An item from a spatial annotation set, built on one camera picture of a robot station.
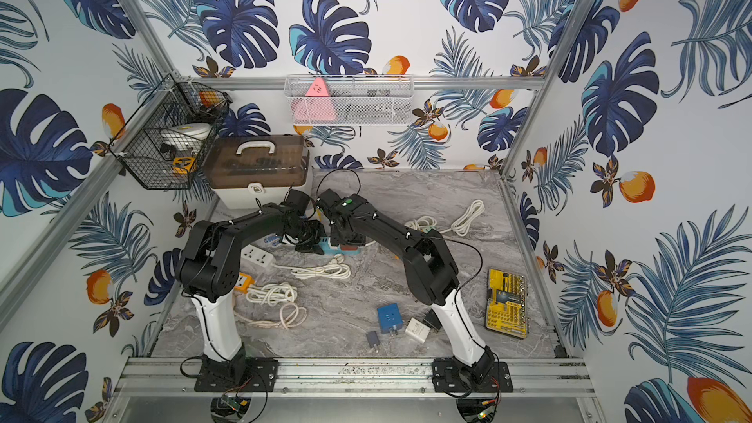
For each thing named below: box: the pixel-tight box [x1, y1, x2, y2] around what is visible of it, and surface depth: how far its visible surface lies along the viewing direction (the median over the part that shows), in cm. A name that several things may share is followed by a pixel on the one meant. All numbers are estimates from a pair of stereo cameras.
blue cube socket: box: [376, 302, 404, 334], surface depth 82 cm
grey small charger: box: [366, 330, 380, 348], surface depth 81 cm
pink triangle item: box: [291, 76, 337, 123], surface depth 92 cm
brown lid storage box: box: [203, 135, 310, 213], surface depth 100 cm
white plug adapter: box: [405, 317, 431, 344], surface depth 81 cm
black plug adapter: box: [423, 308, 443, 332], surface depth 83 cm
